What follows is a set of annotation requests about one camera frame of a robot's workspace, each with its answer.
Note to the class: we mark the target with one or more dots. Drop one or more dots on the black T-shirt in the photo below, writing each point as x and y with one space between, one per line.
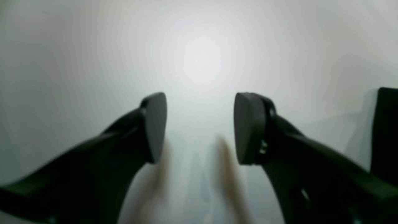
384 161

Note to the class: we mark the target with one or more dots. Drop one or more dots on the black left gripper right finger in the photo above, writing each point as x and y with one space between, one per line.
314 184

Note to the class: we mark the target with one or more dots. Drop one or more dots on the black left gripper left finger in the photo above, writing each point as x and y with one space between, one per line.
88 184

